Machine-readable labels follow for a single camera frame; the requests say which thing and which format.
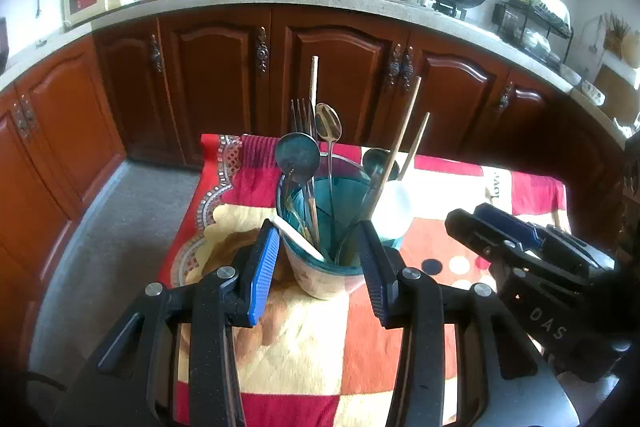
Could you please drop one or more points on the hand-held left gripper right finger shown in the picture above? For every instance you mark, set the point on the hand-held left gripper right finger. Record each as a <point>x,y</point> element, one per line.
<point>377,277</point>

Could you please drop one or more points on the wooden lower kitchen cabinets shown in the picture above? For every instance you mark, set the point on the wooden lower kitchen cabinets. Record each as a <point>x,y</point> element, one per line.
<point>220,82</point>

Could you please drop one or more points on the blue-rimmed white utensil cup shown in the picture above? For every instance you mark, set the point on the blue-rimmed white utensil cup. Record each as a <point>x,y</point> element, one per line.
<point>325,279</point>

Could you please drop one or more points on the gold fork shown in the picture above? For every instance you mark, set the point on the gold fork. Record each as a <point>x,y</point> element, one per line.
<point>300,117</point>

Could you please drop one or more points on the white power strip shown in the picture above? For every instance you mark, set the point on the white power strip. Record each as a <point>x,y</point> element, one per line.
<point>592,92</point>

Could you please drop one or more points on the oval silver spoon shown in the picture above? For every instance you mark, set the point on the oval silver spoon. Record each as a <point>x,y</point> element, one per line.
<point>327,122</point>

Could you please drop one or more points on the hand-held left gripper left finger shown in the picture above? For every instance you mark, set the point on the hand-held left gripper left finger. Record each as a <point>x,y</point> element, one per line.
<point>265,272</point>

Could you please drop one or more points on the woven basket with sticks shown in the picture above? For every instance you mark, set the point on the woven basket with sticks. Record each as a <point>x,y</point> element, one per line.
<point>620,44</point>

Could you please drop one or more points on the round metal spoon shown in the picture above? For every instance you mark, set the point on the round metal spoon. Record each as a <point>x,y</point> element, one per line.
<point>375,162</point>
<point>297,157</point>

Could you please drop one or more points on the black dish rack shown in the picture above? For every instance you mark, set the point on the black dish rack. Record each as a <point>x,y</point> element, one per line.
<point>530,27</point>

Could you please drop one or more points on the printed fleece blanket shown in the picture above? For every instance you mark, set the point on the printed fleece blanket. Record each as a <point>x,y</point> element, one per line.
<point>310,357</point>

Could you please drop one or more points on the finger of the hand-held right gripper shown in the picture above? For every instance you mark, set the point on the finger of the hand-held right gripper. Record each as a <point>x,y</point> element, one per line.
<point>520,227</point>
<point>480,237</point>

